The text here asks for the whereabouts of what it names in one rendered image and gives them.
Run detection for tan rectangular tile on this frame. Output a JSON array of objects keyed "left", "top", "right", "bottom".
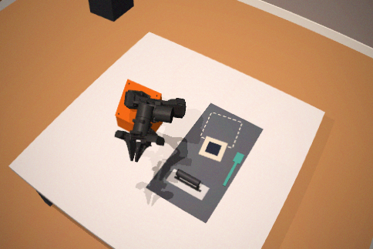
[{"left": 199, "top": 136, "right": 228, "bottom": 161}]

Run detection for teal flat trowel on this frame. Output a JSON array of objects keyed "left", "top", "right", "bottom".
[{"left": 223, "top": 152, "right": 244, "bottom": 186}]

